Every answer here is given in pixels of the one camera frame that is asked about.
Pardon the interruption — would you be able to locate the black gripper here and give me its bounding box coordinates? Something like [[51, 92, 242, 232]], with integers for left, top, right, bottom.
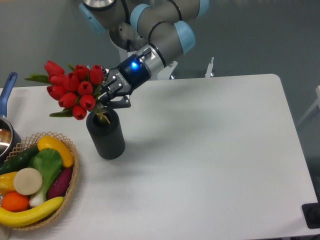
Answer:
[[97, 55, 151, 109]]

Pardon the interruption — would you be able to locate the red tulip bouquet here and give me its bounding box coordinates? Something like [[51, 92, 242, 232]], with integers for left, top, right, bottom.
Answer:
[[25, 60, 110, 124]]

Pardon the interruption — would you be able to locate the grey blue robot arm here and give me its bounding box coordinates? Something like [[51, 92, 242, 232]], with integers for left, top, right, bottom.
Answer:
[[78, 0, 210, 109]]

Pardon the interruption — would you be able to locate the dark grey ribbed vase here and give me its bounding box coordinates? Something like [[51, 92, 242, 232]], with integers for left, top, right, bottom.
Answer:
[[86, 108, 125, 160]]

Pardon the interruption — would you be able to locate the yellow squash upper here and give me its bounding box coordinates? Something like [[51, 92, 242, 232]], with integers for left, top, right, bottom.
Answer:
[[37, 135, 74, 168]]

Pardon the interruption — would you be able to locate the woven wicker basket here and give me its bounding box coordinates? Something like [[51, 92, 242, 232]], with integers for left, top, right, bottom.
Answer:
[[5, 131, 80, 231]]

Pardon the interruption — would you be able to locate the green bok choy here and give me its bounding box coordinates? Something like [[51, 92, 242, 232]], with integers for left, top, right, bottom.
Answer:
[[28, 148, 63, 208]]

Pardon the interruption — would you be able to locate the purple sweet potato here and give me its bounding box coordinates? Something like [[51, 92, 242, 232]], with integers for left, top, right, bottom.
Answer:
[[47, 167, 73, 200]]

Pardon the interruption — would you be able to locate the green cucumber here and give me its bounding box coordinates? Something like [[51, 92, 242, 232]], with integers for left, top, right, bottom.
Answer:
[[0, 146, 39, 175]]

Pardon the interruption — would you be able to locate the beige round disc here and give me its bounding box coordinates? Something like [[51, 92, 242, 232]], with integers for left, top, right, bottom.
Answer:
[[13, 167, 43, 196]]

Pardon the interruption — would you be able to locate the yellow bell pepper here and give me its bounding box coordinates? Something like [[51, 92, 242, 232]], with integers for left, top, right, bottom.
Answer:
[[0, 171, 18, 196]]

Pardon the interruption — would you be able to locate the orange fruit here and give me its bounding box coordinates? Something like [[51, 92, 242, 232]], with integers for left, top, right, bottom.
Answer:
[[1, 192, 29, 212]]

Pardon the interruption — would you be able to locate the yellow banana squash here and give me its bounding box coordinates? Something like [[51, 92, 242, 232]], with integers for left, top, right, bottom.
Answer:
[[0, 196, 64, 228]]

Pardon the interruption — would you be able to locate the white furniture piece right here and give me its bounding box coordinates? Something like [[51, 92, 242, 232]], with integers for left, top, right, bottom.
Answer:
[[297, 85, 320, 128]]

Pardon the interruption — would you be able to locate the black box at edge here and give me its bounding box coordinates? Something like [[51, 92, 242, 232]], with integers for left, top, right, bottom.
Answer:
[[301, 202, 320, 229]]

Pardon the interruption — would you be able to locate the white clamp post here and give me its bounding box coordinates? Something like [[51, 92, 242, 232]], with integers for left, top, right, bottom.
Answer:
[[204, 56, 215, 78]]

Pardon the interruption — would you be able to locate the blue handled saucepan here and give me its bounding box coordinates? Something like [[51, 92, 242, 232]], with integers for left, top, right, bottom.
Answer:
[[0, 72, 21, 165]]

